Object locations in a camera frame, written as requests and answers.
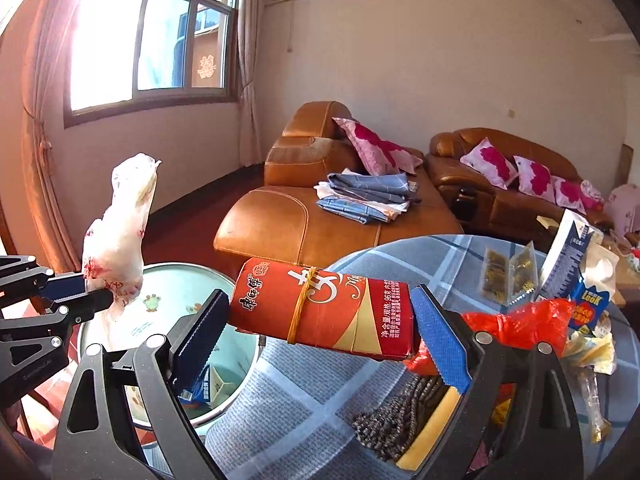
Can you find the white tissue wrapper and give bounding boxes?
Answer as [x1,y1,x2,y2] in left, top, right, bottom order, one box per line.
[82,153,160,318]

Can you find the red plastic bag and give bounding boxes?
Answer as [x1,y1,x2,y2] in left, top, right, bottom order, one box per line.
[404,287,575,391]

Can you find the black foam net sleeve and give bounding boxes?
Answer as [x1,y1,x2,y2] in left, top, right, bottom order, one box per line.
[352,375,449,462]

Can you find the clear plastic wrapper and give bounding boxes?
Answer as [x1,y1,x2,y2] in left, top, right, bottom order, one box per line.
[577,368,611,443]

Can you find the yellow white plastic bag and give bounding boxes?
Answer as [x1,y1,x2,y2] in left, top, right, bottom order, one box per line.
[562,332,617,375]

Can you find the round metal basin bin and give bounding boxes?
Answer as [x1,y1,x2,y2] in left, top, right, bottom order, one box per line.
[77,261,263,434]

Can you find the blue Look milk carton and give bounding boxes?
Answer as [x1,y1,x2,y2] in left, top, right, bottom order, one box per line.
[570,244,620,330]

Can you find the clear packet strip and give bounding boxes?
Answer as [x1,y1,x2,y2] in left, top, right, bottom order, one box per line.
[506,242,538,306]
[478,248,509,306]

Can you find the dark blue milk carton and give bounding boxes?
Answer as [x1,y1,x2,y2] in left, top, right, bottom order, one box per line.
[538,210,596,299]

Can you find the brown leather three-seat sofa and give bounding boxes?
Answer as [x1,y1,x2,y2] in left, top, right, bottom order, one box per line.
[424,127,616,246]

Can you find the pink cloth covered object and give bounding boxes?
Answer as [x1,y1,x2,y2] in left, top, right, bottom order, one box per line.
[604,183,640,237]

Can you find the pink floral pillow right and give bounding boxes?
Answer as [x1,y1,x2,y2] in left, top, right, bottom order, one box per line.
[552,176,586,214]

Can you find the pink floral pillow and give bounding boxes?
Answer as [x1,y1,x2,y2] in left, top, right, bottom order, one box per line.
[460,138,518,190]
[552,176,586,214]
[514,155,555,204]

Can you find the orange leather chaise sofa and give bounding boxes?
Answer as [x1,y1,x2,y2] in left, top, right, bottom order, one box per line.
[214,101,463,278]

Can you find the pink floral pillow middle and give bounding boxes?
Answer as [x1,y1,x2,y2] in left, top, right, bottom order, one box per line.
[514,155,555,204]

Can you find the pink floral pillow left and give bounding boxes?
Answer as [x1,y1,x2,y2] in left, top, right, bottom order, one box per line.
[460,138,518,190]

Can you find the orange curtain left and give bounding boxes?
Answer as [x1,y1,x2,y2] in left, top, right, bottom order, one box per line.
[21,0,80,272]

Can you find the folded blue plaid clothes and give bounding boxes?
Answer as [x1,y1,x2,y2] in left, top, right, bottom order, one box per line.
[314,169,421,224]

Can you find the pink pillow on chaise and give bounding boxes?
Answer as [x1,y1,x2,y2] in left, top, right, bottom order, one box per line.
[332,117,423,176]

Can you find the beige curtain right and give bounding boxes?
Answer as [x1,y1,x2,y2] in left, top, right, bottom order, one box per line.
[238,0,265,167]

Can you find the window with brown frame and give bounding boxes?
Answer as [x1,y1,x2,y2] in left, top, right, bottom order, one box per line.
[63,0,238,127]

